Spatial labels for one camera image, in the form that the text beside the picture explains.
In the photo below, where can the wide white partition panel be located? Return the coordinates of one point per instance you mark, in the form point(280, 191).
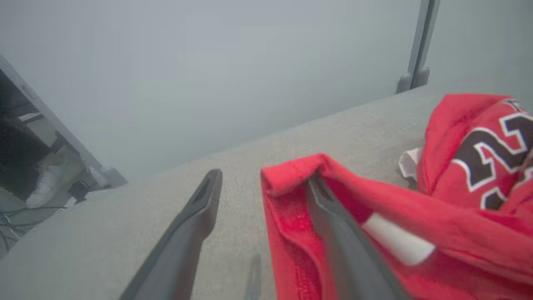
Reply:
point(229, 75)

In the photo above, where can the red basketball jersey white sleeves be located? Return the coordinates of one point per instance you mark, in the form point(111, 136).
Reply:
point(458, 250)

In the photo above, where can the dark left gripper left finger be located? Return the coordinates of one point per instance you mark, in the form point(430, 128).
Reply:
point(179, 250)

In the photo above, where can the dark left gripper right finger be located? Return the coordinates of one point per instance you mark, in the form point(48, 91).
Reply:
point(345, 250)

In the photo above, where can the narrow white partition panel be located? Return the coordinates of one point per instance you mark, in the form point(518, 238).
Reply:
point(483, 41)

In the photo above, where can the white sneaker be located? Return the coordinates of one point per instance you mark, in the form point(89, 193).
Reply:
point(48, 183)

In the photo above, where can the black power plug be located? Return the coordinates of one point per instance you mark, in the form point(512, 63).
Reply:
point(78, 189)

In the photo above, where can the dark grey partition post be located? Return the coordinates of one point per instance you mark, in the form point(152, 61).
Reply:
point(429, 37)

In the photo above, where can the grey partition end post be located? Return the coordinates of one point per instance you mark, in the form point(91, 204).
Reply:
point(62, 133)

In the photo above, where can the light grey partition post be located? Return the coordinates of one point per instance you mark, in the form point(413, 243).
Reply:
point(410, 81)

